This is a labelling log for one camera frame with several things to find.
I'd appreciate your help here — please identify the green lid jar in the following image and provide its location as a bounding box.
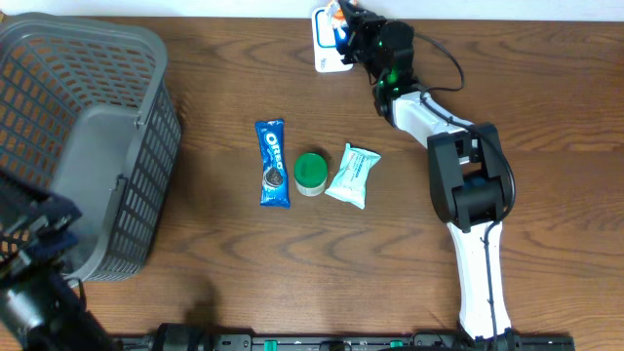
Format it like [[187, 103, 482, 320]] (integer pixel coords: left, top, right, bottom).
[[293, 152, 328, 197]]

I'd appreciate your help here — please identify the white barcode scanner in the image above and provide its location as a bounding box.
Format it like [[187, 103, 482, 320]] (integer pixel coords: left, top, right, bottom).
[[311, 6, 353, 73]]

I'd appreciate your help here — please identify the blue Oreo cookie pack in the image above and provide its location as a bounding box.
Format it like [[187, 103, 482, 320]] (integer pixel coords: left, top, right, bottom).
[[254, 119, 291, 209]]

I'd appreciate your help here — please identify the grey plastic basket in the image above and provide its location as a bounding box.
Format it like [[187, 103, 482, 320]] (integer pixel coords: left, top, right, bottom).
[[1, 13, 181, 281]]

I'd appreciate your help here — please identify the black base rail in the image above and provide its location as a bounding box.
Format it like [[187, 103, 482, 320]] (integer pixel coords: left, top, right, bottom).
[[113, 324, 576, 351]]

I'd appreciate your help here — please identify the small orange snack packet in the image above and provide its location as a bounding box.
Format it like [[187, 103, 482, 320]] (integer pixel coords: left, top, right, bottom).
[[325, 0, 345, 27]]

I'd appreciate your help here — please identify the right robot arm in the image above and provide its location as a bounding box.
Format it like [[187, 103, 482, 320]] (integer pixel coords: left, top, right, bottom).
[[334, 1, 516, 349]]

